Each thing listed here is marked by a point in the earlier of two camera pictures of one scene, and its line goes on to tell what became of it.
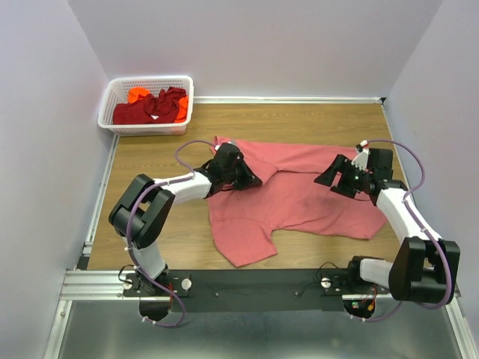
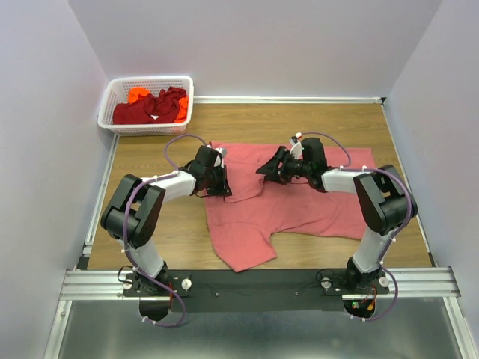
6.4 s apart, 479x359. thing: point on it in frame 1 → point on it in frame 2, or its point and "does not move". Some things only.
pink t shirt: x=245 y=218 does not move
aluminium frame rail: x=107 y=284 does not move
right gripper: x=340 y=179 → x=281 y=164
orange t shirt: x=182 y=105 does not move
